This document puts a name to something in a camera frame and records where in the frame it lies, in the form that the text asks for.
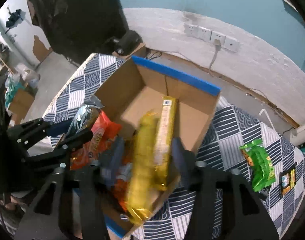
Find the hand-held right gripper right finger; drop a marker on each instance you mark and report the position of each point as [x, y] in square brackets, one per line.
[178, 155]

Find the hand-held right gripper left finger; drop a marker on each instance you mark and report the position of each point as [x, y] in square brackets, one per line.
[116, 156]

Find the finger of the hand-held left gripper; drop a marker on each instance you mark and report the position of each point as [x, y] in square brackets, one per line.
[77, 138]
[57, 128]

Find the brown orange snack packet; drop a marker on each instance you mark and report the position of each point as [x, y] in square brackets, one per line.
[81, 116]

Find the long yellow snack packet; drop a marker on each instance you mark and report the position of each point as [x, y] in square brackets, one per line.
[165, 135]
[142, 167]

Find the orange red snack packet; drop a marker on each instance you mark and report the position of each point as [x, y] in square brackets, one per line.
[102, 132]

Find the cardboard box with blue edge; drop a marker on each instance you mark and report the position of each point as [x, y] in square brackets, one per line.
[190, 120]

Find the small orange green snack packet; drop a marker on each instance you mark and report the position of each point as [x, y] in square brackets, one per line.
[122, 201]

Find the large brown cardboard box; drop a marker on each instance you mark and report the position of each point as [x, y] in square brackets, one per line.
[21, 105]

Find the blue white patterned tablecloth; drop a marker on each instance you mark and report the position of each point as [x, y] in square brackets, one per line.
[232, 135]

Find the white plastic bag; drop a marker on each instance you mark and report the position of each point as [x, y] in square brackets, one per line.
[28, 76]

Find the black round device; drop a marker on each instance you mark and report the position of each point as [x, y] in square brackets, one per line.
[127, 41]

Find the black hanging cloth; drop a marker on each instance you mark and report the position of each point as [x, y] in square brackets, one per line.
[80, 17]

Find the black yellow snack packet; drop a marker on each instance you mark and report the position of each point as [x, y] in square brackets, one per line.
[288, 180]

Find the dark folded umbrella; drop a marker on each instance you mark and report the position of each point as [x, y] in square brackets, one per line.
[14, 17]

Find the white kettle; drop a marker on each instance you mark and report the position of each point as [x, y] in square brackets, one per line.
[303, 132]

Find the wooden ledge strip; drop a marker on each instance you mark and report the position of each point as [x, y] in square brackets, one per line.
[288, 3]

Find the white wall socket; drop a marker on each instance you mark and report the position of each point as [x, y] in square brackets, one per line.
[190, 30]
[218, 37]
[205, 33]
[232, 44]

